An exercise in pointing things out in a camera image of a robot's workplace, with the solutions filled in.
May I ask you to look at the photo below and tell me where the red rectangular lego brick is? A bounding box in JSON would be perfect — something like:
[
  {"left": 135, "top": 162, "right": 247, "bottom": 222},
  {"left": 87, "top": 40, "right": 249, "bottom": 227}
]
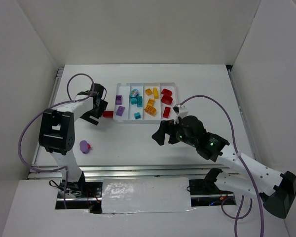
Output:
[{"left": 102, "top": 111, "right": 114, "bottom": 118}]

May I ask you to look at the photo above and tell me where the purple square lego brick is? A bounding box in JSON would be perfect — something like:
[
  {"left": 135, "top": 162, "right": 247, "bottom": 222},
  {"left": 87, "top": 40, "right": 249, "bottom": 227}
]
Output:
[{"left": 115, "top": 95, "right": 122, "bottom": 105}]

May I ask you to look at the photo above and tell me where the purple curved lego brick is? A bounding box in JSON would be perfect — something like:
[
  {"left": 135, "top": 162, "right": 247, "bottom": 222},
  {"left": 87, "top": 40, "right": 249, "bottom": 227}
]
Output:
[{"left": 116, "top": 106, "right": 125, "bottom": 117}]

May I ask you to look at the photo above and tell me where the yellow butterfly lego brick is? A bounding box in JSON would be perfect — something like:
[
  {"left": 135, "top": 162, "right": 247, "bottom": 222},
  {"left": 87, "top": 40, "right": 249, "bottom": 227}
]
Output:
[{"left": 144, "top": 105, "right": 156, "bottom": 116}]

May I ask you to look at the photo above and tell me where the purple rounded lego brick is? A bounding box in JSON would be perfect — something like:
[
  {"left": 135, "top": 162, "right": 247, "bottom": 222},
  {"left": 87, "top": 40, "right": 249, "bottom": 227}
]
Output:
[{"left": 79, "top": 140, "right": 89, "bottom": 154}]

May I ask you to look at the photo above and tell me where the red curved lego brick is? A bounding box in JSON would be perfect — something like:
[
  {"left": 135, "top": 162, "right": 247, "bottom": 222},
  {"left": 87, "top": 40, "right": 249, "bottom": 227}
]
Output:
[{"left": 161, "top": 88, "right": 172, "bottom": 96}]

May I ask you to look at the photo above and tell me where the yellow square lego brick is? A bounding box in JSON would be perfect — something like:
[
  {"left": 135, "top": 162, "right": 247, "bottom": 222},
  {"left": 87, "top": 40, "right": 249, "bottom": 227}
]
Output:
[{"left": 145, "top": 88, "right": 153, "bottom": 96}]

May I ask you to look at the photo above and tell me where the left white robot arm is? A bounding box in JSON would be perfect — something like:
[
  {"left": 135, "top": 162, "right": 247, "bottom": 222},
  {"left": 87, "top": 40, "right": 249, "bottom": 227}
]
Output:
[{"left": 38, "top": 83, "right": 108, "bottom": 193}]

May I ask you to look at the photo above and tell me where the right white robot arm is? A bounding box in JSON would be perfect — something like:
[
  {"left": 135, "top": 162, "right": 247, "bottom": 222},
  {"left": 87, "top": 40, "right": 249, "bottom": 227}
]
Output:
[{"left": 152, "top": 116, "right": 296, "bottom": 219}]

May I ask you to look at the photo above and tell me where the white divided sorting tray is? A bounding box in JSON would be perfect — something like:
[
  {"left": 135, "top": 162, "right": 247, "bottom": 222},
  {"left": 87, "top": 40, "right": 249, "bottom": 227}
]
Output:
[{"left": 113, "top": 82, "right": 178, "bottom": 123}]

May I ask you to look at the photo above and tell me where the white foam board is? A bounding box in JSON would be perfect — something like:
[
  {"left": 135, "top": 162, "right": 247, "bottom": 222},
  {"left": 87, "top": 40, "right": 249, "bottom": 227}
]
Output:
[{"left": 102, "top": 177, "right": 191, "bottom": 214}]

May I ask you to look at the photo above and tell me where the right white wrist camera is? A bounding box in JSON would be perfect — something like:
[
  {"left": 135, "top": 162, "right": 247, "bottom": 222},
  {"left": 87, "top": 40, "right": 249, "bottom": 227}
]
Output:
[{"left": 173, "top": 104, "right": 188, "bottom": 124}]

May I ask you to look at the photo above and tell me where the aluminium frame rail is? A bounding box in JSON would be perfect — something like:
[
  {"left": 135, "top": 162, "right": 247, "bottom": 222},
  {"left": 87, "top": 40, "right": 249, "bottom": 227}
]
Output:
[{"left": 27, "top": 164, "right": 237, "bottom": 179}]

